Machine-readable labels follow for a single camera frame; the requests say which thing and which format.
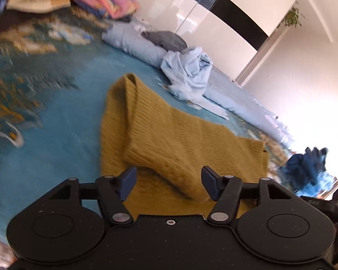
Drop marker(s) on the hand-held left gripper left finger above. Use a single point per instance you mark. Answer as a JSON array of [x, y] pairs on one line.
[[128, 182]]

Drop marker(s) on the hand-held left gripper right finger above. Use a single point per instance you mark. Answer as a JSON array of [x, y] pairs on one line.
[[209, 182]]

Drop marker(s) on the mustard knitted sweater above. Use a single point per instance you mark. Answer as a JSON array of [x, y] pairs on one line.
[[169, 135]]

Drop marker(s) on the dark blue crumpled garment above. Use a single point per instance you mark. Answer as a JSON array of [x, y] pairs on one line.
[[307, 168]]

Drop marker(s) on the light blue crumpled shirt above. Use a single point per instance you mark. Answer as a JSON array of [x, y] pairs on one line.
[[187, 74]]

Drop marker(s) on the light blue duvet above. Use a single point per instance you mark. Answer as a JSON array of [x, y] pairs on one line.
[[157, 50]]

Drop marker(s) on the grey cloth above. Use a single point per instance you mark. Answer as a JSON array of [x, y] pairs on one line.
[[164, 39]]

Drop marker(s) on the white glossy wardrobe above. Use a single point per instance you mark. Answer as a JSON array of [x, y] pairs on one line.
[[222, 19]]

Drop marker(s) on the green hanging plant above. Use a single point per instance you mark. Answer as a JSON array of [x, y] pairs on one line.
[[293, 17]]

